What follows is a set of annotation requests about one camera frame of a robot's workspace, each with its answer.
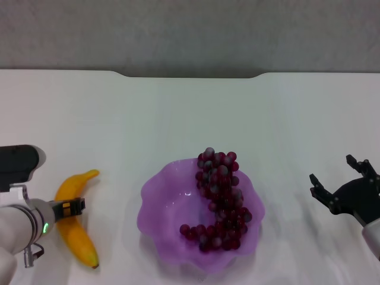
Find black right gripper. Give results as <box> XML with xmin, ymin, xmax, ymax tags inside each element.
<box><xmin>309</xmin><ymin>154</ymin><xmax>380</xmax><ymax>227</ymax></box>

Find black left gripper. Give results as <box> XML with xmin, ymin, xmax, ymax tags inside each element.
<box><xmin>49</xmin><ymin>197</ymin><xmax>87</xmax><ymax>222</ymax></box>

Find silver cable connector plug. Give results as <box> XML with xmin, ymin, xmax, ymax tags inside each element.
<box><xmin>23</xmin><ymin>243</ymin><xmax>45</xmax><ymax>268</ymax></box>

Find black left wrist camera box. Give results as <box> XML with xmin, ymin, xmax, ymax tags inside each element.
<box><xmin>0</xmin><ymin>144</ymin><xmax>47</xmax><ymax>205</ymax></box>

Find yellow banana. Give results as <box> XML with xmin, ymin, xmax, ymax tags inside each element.
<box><xmin>54</xmin><ymin>169</ymin><xmax>100</xmax><ymax>270</ymax></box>

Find dark red grape bunch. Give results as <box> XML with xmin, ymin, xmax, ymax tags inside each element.
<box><xmin>179</xmin><ymin>147</ymin><xmax>254</xmax><ymax>254</ymax></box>

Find purple wavy plastic plate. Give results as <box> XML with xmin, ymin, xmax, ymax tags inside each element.
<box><xmin>136</xmin><ymin>159</ymin><xmax>266</xmax><ymax>274</ymax></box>

